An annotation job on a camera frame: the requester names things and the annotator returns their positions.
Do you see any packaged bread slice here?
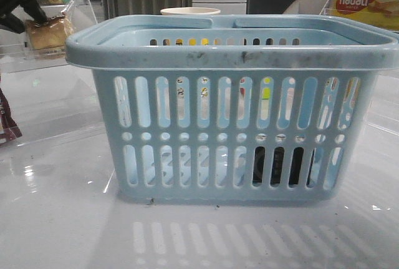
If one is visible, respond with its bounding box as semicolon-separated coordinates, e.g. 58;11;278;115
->
24;16;75;57

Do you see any black tissue pack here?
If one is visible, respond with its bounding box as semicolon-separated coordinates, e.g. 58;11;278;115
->
252;147;316;186

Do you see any light blue plastic basket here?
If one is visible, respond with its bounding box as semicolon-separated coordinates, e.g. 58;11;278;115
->
65;15;398;203

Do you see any clear acrylic display shelf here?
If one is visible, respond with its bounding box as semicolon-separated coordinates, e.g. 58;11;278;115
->
1;0;97;73

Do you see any dark red snack packet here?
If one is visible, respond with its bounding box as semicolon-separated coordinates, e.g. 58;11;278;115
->
1;91;22;145

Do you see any white paper cup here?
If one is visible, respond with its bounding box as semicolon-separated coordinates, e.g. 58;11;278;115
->
160;7;221;16

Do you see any clear acrylic stand right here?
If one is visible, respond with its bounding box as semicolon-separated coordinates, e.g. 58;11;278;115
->
319;0;335;16

